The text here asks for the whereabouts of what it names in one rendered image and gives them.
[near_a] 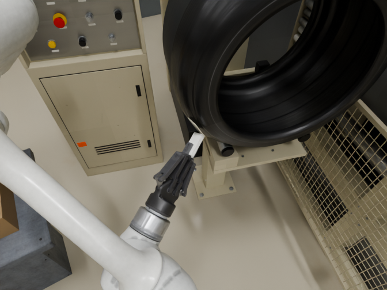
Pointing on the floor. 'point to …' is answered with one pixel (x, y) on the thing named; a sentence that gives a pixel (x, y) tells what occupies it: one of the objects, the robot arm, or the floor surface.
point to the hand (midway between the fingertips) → (193, 145)
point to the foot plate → (203, 193)
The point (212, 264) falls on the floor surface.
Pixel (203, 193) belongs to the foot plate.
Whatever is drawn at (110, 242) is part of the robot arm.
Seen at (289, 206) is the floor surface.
